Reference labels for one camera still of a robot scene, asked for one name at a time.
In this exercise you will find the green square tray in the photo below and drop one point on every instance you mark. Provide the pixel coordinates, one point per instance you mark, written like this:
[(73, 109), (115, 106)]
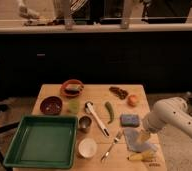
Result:
[(43, 142)]

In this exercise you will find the blue sponge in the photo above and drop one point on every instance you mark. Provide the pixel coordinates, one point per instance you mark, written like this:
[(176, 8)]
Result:
[(129, 120)]

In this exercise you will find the green chili pepper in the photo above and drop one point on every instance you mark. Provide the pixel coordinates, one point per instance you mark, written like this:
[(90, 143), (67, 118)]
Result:
[(110, 111)]

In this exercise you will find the dark counter cabinet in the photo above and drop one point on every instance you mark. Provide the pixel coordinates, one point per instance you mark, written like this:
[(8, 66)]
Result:
[(160, 61)]

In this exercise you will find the blue grey towel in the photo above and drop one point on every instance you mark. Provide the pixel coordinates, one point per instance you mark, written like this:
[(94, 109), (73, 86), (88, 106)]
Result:
[(131, 136)]

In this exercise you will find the brown dried food piece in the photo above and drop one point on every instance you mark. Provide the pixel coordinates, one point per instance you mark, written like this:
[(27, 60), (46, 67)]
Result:
[(120, 93)]

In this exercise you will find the yellow banana toy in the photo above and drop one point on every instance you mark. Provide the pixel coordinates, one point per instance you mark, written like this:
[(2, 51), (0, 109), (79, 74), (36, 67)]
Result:
[(143, 156)]

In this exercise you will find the orange plate with food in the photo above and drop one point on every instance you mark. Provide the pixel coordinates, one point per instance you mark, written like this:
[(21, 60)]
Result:
[(71, 88)]

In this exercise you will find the small metal cup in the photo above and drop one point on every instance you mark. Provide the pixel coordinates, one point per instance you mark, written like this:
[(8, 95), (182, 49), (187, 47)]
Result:
[(85, 124)]

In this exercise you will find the silver fork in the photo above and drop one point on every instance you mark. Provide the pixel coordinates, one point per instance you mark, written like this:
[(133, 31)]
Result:
[(115, 141)]

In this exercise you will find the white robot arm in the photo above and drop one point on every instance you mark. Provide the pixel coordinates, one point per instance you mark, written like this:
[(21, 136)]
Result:
[(172, 111)]

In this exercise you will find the orange round fruit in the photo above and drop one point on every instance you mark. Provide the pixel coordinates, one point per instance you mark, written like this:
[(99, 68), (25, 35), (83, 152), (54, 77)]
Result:
[(133, 100)]

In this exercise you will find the dark red bowl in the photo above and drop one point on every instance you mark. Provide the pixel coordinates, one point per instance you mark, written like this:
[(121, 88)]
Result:
[(51, 105)]

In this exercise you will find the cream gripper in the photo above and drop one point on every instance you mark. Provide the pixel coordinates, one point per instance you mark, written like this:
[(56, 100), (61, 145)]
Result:
[(143, 136)]

